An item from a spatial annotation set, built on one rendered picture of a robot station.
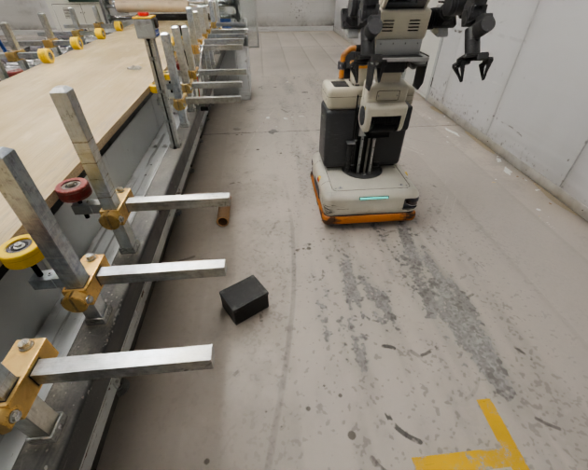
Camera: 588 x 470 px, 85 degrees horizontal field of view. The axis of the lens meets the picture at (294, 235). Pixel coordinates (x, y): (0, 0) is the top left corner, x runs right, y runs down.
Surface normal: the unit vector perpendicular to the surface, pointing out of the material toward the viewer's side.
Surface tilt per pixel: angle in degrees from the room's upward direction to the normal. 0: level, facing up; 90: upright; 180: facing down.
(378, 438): 0
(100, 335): 0
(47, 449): 0
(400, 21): 98
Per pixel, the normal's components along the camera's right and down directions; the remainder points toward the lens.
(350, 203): 0.09, 0.63
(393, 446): 0.00, -0.77
